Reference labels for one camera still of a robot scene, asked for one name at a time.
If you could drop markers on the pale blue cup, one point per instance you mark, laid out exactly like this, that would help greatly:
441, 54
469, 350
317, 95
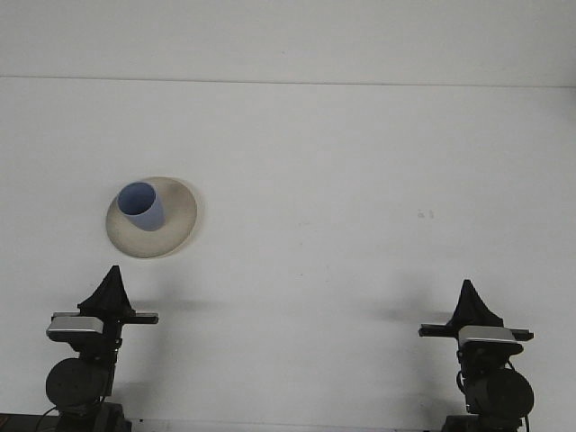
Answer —
150, 216

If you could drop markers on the pale round plate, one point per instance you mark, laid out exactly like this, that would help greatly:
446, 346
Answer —
175, 234

